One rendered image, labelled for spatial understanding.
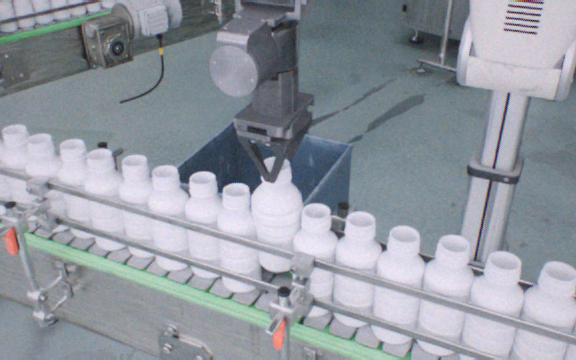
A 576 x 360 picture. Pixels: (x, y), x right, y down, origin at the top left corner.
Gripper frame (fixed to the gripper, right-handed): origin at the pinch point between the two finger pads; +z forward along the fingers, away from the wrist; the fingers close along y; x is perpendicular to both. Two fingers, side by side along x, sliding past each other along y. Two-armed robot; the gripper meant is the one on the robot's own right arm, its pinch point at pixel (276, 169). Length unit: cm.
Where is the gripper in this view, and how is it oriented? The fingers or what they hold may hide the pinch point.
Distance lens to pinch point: 80.1
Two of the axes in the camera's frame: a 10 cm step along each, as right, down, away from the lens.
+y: -4.2, 4.8, -7.7
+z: 0.0, 8.5, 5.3
